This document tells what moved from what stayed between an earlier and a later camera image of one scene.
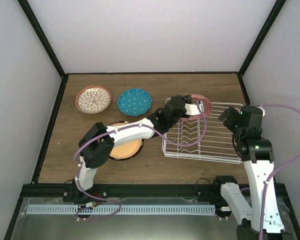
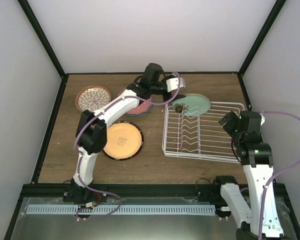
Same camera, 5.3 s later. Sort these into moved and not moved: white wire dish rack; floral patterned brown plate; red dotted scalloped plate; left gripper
Moved: red dotted scalloped plate; left gripper
Not moved: floral patterned brown plate; white wire dish rack
